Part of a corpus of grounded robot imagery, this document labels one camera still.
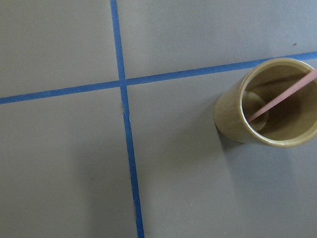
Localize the tan ceramic cup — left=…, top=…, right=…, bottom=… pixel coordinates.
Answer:
left=213, top=58, right=317, bottom=148

